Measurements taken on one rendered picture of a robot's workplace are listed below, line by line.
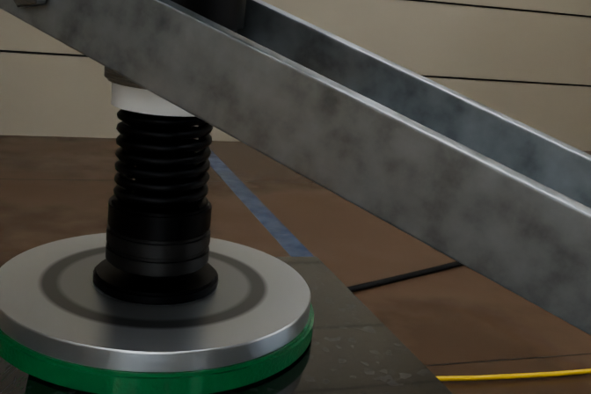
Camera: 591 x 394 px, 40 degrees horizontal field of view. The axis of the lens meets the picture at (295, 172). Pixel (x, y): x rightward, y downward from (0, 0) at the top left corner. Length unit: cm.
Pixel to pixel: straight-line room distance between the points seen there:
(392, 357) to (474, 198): 19
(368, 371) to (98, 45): 26
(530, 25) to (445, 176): 564
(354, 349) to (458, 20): 520
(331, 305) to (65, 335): 22
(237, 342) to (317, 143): 14
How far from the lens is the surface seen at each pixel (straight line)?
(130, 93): 50
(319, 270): 68
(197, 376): 47
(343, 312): 61
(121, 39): 47
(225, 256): 62
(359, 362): 54
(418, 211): 39
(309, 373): 51
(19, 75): 499
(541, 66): 611
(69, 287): 55
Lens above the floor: 106
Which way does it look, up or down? 13 degrees down
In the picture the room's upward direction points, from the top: 6 degrees clockwise
